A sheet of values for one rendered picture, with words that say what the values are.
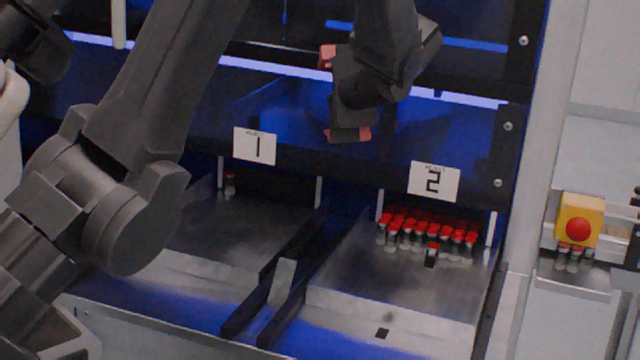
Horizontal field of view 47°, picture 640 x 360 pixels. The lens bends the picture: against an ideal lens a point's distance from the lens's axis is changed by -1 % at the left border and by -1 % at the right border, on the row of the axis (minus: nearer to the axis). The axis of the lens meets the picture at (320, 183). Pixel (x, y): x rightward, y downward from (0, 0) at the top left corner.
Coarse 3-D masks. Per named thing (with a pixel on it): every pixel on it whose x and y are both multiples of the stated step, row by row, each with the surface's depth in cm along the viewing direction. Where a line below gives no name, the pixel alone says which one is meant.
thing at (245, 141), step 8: (240, 128) 137; (240, 136) 137; (248, 136) 137; (256, 136) 136; (264, 136) 135; (272, 136) 135; (240, 144) 138; (248, 144) 137; (256, 144) 137; (264, 144) 136; (272, 144) 135; (240, 152) 138; (248, 152) 138; (264, 152) 137; (272, 152) 136; (256, 160) 138; (264, 160) 137; (272, 160) 137
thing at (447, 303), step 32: (352, 256) 129; (384, 256) 130; (416, 256) 131; (480, 256) 133; (320, 288) 112; (352, 288) 119; (384, 288) 119; (416, 288) 120; (448, 288) 121; (480, 288) 122; (384, 320) 110; (416, 320) 108; (448, 320) 106
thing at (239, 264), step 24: (192, 192) 145; (216, 192) 150; (240, 192) 151; (192, 216) 139; (216, 216) 140; (240, 216) 140; (264, 216) 141; (288, 216) 142; (312, 216) 136; (192, 240) 130; (216, 240) 130; (240, 240) 131; (264, 240) 132; (288, 240) 125; (168, 264) 120; (192, 264) 118; (216, 264) 117; (240, 264) 123; (264, 264) 117
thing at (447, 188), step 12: (420, 168) 127; (432, 168) 126; (444, 168) 126; (420, 180) 128; (444, 180) 127; (456, 180) 126; (408, 192) 130; (420, 192) 129; (432, 192) 128; (444, 192) 127; (456, 192) 127
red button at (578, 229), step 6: (570, 222) 119; (576, 222) 118; (582, 222) 118; (588, 222) 118; (570, 228) 118; (576, 228) 118; (582, 228) 118; (588, 228) 118; (570, 234) 119; (576, 234) 118; (582, 234) 118; (588, 234) 118; (576, 240) 119; (582, 240) 119
